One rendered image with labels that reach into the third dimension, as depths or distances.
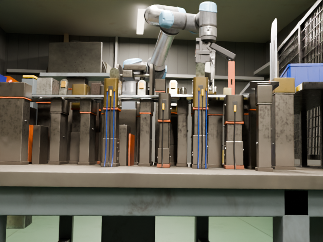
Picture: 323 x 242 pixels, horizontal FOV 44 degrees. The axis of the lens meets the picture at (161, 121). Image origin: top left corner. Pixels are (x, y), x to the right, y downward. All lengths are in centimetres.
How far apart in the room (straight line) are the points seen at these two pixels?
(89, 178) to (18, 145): 66
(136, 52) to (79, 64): 171
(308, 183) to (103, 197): 56
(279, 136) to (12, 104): 106
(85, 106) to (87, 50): 529
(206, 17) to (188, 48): 670
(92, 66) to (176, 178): 594
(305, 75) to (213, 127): 47
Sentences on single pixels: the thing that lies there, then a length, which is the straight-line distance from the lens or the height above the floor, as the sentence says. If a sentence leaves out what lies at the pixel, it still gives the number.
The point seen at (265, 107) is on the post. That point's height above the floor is 91.
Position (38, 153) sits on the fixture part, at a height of 74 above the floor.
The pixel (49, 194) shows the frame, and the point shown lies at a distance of 115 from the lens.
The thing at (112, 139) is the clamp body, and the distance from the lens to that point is 158.
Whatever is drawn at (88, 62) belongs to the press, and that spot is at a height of 228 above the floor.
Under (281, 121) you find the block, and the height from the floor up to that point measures 89.
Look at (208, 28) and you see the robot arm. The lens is 176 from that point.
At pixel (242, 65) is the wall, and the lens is 862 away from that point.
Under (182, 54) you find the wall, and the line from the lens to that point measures 842.
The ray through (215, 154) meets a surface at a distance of 175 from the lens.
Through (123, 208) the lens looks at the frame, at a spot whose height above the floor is 60.
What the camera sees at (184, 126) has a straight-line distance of 175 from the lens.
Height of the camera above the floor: 75
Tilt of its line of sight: 5 degrees up
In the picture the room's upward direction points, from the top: 1 degrees clockwise
